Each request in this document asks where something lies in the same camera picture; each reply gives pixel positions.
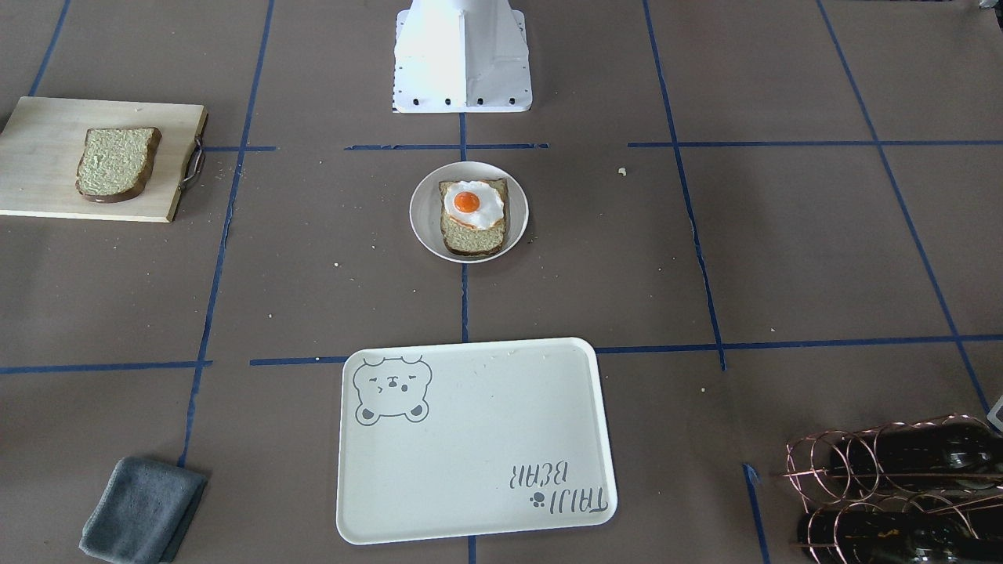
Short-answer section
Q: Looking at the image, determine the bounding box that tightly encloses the white round plate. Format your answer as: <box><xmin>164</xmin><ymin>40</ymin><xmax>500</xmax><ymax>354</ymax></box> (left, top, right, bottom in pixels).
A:
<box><xmin>411</xmin><ymin>161</ymin><xmax>530</xmax><ymax>264</ymax></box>

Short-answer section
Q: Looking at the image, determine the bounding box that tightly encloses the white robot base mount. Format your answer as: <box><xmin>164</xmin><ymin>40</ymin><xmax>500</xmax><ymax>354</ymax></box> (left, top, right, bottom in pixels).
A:
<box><xmin>392</xmin><ymin>1</ymin><xmax>534</xmax><ymax>114</ymax></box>

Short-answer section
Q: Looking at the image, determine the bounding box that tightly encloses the dark green wine bottle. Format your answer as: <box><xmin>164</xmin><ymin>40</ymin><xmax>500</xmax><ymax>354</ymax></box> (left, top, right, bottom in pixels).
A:
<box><xmin>830</xmin><ymin>421</ymin><xmax>1002</xmax><ymax>492</ymax></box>

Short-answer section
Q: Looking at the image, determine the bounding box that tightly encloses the wooden cutting board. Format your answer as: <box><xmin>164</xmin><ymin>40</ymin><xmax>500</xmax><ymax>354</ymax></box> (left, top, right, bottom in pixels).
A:
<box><xmin>1</xmin><ymin>96</ymin><xmax>208</xmax><ymax>222</ymax></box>

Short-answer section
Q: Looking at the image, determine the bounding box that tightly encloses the copper wire bottle rack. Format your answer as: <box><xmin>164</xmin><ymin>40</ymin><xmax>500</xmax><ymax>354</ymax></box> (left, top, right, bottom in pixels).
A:
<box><xmin>784</xmin><ymin>414</ymin><xmax>1002</xmax><ymax>515</ymax></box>

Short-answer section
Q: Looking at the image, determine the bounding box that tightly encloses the bread slice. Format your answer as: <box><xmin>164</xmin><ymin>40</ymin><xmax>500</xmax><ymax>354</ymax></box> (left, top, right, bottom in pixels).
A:
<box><xmin>438</xmin><ymin>179</ymin><xmax>509</xmax><ymax>256</ymax></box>
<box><xmin>74</xmin><ymin>126</ymin><xmax>162</xmax><ymax>204</ymax></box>

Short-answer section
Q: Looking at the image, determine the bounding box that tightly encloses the grey folded cloth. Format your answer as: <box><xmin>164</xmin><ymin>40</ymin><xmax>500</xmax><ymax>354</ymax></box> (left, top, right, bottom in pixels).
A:
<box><xmin>78</xmin><ymin>457</ymin><xmax>208</xmax><ymax>563</ymax></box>

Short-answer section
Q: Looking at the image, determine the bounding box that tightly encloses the cream bear tray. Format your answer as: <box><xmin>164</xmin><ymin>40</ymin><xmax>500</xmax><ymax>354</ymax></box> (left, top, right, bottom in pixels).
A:
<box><xmin>335</xmin><ymin>337</ymin><xmax>617</xmax><ymax>545</ymax></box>

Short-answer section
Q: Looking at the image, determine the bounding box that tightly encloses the fried egg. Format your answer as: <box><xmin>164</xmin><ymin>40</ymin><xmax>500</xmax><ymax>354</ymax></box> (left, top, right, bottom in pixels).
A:
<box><xmin>438</xmin><ymin>181</ymin><xmax>505</xmax><ymax>231</ymax></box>

